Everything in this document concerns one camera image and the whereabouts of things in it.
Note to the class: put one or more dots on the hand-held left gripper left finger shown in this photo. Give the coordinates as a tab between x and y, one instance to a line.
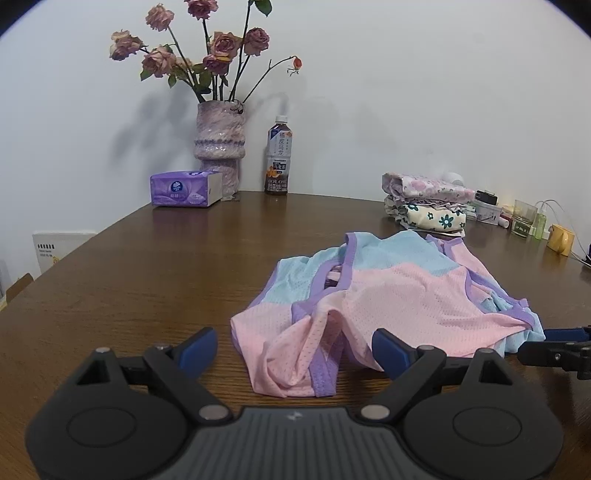
198	351

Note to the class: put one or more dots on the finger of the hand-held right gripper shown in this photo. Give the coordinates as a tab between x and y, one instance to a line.
568	333
545	353

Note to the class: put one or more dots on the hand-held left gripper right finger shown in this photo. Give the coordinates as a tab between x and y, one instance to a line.
392	356

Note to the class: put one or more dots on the pink and blue mesh garment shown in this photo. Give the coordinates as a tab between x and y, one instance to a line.
401	295

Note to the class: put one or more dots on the yellow mug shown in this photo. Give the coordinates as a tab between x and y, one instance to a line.
559	240

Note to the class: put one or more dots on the green small bottle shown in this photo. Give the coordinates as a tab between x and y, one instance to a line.
540	228

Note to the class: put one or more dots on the glass cup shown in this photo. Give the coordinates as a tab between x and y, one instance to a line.
524	224

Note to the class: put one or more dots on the red and white tube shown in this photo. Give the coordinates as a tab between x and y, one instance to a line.
504	222

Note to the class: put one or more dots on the cream flowered folded cloth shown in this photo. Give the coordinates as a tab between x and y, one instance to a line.
438	220

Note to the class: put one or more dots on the grey tin box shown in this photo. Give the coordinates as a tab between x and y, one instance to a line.
487	213

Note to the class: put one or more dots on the lavender ruffled folded cloth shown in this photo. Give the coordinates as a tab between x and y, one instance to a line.
415	204

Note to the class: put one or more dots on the black rectangular device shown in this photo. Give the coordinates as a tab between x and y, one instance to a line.
487	196

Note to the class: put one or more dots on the purple tissue box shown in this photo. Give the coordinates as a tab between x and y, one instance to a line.
180	187

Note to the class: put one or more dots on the white board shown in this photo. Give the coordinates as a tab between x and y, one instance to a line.
60	251

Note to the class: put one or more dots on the pink floral folded cloth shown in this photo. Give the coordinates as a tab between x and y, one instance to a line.
429	187

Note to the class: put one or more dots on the cardboard box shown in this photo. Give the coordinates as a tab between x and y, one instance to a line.
21	286

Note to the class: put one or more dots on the tea bottle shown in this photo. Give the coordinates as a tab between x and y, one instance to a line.
279	157

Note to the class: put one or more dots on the purple fuzzy vase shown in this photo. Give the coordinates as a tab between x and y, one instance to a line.
219	138

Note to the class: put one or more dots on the dried rose bouquet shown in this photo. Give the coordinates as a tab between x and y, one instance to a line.
221	46

